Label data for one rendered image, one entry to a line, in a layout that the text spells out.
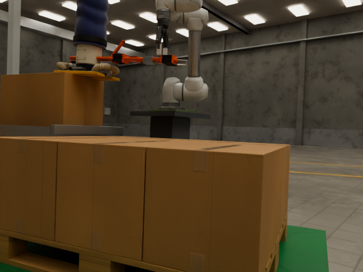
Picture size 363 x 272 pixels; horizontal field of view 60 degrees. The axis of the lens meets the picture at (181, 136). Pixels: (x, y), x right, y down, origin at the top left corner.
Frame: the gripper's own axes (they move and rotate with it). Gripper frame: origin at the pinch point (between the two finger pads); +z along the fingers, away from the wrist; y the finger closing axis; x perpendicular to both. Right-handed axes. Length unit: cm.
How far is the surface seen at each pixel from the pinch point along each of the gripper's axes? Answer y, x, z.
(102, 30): 2.9, -43.4, -16.8
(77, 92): 9, -57, 26
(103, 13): 3, -43, -29
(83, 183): 84, 8, 72
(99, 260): 85, 16, 99
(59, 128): 33, -50, 51
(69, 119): 15, -58, 44
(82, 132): 13, -49, 53
